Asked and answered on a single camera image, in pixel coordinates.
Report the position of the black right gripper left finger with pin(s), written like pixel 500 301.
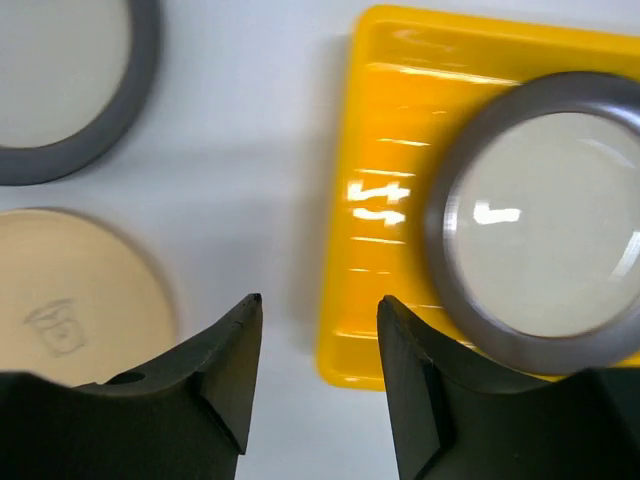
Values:
pixel 185 414

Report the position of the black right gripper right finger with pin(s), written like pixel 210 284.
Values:
pixel 455 414

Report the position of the small beige bear plate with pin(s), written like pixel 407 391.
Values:
pixel 80 301

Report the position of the dark rimmed grey plate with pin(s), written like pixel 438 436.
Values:
pixel 75 77
pixel 531 230

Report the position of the yellow plastic bin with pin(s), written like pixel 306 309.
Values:
pixel 414 78

